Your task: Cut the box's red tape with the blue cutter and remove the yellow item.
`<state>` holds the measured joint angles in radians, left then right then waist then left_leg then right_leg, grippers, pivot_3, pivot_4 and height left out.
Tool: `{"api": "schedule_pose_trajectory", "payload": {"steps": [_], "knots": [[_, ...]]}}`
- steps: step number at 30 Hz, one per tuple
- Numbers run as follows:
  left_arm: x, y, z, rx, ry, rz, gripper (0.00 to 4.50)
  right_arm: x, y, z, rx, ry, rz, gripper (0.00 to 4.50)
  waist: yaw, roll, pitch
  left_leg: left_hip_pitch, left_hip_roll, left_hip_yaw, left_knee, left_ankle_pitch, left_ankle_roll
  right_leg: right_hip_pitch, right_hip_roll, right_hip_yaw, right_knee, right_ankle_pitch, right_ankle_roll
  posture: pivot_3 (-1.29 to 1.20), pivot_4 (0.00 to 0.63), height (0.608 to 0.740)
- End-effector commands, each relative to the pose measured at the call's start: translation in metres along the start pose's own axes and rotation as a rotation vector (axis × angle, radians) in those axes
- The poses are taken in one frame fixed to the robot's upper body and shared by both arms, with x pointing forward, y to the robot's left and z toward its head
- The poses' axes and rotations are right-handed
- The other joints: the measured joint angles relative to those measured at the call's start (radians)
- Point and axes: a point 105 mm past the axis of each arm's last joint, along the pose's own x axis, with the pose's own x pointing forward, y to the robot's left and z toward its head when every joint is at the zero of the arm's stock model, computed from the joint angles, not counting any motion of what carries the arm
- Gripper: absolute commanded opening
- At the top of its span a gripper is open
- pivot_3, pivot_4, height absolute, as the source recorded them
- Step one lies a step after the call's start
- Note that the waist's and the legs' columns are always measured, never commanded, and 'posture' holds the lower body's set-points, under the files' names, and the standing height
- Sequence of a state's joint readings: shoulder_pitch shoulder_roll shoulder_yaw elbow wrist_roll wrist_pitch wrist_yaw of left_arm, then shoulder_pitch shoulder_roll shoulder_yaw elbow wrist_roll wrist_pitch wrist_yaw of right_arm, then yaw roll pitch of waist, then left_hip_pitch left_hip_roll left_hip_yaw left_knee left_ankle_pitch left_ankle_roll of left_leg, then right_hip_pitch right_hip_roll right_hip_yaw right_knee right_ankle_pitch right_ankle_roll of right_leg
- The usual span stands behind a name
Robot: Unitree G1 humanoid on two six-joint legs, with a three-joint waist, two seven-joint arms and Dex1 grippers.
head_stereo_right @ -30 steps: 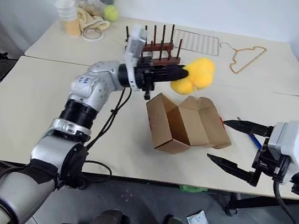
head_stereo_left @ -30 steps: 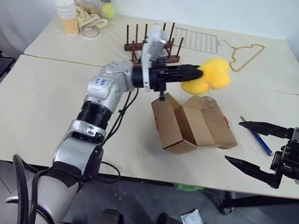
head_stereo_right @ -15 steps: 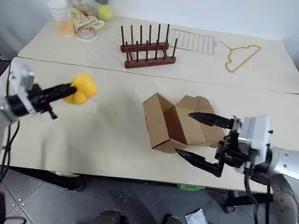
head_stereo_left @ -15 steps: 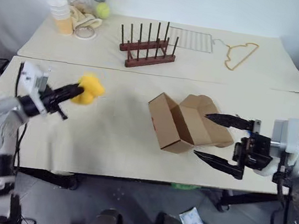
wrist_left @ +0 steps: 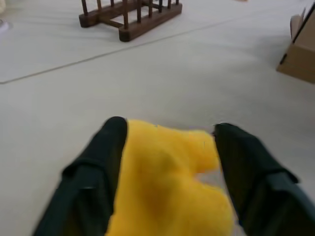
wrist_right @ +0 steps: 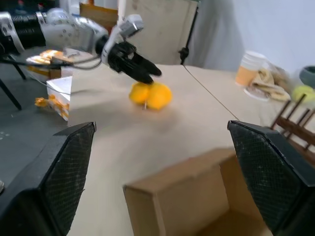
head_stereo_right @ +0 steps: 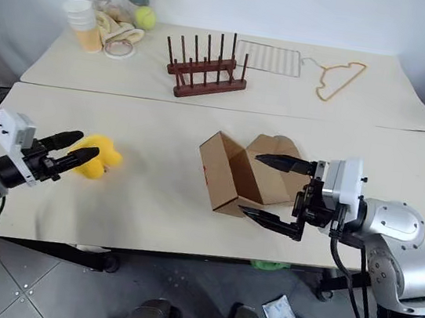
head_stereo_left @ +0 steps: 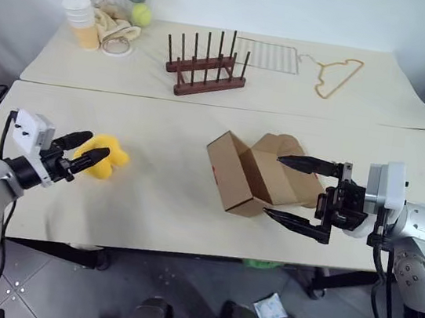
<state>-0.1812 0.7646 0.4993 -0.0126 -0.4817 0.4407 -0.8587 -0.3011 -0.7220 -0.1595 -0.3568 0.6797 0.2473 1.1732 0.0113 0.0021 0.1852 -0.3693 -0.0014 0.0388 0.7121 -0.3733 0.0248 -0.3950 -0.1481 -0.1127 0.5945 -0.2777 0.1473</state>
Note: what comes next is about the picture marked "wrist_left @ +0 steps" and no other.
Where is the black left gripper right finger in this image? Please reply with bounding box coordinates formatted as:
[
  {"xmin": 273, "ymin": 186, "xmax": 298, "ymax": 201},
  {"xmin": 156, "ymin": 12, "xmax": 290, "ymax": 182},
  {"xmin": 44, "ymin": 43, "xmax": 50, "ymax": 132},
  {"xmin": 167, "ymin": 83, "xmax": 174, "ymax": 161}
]
[{"xmin": 212, "ymin": 122, "xmax": 315, "ymax": 236}]

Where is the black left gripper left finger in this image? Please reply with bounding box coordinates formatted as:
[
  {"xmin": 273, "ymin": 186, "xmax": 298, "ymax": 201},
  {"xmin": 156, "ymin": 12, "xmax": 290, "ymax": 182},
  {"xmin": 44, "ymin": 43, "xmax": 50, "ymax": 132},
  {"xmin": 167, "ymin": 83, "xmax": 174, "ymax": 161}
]
[{"xmin": 31, "ymin": 116, "xmax": 129, "ymax": 236}]

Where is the yellow cloth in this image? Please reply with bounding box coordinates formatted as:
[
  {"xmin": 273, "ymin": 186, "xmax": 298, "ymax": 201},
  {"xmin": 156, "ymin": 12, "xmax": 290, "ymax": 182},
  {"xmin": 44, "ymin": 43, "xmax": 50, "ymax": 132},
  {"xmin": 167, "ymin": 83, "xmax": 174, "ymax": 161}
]
[{"xmin": 105, "ymin": 118, "xmax": 235, "ymax": 236}]

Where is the brown cardboard box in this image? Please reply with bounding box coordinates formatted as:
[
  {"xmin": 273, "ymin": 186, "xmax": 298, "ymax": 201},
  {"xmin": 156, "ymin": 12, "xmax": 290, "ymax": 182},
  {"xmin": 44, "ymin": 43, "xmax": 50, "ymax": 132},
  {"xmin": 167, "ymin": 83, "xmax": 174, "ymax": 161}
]
[{"xmin": 276, "ymin": 4, "xmax": 315, "ymax": 85}]

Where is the dark wooden peg rack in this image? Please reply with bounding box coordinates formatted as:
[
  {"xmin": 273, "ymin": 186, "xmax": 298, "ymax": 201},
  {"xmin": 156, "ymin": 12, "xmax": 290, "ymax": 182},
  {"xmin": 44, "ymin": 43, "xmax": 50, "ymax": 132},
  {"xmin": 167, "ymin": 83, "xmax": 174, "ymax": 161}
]
[{"xmin": 78, "ymin": 0, "xmax": 184, "ymax": 43}]

